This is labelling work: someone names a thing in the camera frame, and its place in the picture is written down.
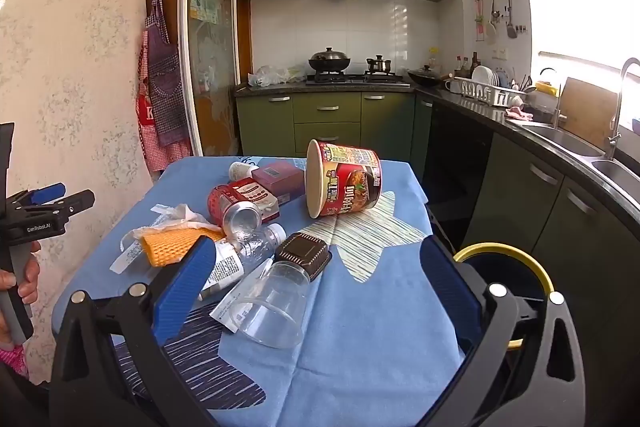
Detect black gas stove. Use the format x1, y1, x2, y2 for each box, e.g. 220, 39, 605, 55
305, 73, 411, 86

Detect sauce bottles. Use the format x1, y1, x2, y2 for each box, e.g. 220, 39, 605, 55
452, 52, 481, 78

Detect yellow rim trash bin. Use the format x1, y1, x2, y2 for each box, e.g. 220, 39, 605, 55
452, 243, 556, 350

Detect black stone countertop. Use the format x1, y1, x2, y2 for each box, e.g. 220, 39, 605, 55
232, 82, 640, 228

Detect clear plastic cup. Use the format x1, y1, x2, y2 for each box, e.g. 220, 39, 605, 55
235, 259, 312, 349

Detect red soda can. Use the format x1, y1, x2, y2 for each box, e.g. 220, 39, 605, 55
207, 179, 263, 240

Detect steel faucet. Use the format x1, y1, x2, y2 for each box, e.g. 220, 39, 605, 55
607, 57, 640, 160

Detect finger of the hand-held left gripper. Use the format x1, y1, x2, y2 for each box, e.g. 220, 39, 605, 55
27, 183, 67, 204
7, 190, 96, 220

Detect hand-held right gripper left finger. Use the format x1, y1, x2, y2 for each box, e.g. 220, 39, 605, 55
49, 236, 217, 427

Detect green drawer cabinet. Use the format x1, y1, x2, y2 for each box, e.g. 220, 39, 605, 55
235, 91, 417, 158

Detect instant noodle cup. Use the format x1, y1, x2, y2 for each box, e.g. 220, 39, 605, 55
306, 139, 383, 219

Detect brown plastic tray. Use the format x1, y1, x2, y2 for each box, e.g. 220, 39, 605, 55
274, 232, 333, 280

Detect white printed plastic wrapper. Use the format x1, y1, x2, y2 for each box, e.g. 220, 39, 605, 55
210, 257, 276, 334

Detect lidded black wok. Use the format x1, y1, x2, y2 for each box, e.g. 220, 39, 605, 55
308, 47, 352, 74

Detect white dish rack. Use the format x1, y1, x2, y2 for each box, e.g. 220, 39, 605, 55
452, 77, 526, 108

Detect person's left forearm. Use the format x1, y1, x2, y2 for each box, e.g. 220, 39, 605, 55
0, 307, 30, 380

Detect person's left hand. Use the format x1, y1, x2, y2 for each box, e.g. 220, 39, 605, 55
0, 239, 42, 308

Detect steel sink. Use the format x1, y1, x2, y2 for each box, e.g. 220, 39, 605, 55
515, 122, 640, 188

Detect orange foam net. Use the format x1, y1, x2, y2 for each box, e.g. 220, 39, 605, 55
141, 227, 224, 268

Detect clear plastic bottle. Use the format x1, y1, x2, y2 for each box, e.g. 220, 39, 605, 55
200, 223, 287, 303

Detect white plates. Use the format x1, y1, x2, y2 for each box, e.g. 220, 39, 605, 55
471, 65, 498, 88

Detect black wok wooden handle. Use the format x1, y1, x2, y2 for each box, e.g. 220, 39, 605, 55
407, 65, 453, 88

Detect green door cabinet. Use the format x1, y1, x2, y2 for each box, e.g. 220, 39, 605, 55
460, 127, 640, 427

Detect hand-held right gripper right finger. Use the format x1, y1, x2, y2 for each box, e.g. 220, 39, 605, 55
415, 237, 586, 427

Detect wooden cutting board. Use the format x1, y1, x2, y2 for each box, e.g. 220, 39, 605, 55
557, 77, 623, 150

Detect white tissue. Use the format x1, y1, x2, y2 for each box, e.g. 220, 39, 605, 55
152, 203, 221, 234

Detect pink small box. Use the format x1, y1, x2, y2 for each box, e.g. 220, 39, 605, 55
251, 161, 306, 204

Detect red white packet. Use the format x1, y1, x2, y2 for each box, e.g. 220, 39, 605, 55
259, 192, 281, 222

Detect clear plastic bags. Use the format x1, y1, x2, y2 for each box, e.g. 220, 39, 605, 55
247, 65, 307, 86

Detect blue star tablecloth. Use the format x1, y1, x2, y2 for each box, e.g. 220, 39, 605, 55
52, 154, 466, 427

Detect black built-in appliance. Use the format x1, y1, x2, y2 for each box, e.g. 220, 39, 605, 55
425, 99, 496, 248

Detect sliding glass door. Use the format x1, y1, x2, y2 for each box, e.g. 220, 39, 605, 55
179, 0, 240, 158

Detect hanging kitchen utensils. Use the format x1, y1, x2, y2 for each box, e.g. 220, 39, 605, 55
475, 0, 521, 45

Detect red checkered apron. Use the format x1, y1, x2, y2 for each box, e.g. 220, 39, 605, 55
136, 29, 193, 172

